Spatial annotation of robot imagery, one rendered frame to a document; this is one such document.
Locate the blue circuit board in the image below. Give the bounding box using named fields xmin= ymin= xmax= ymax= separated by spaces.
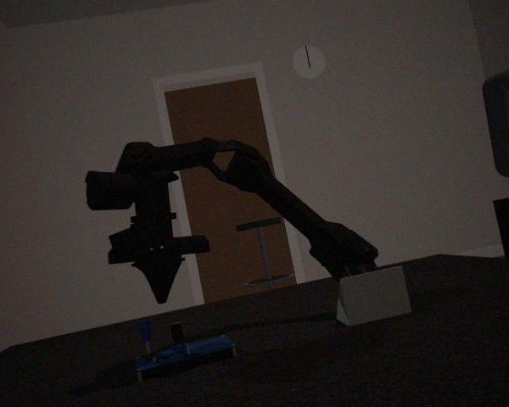
xmin=134 ymin=320 xmax=237 ymax=381

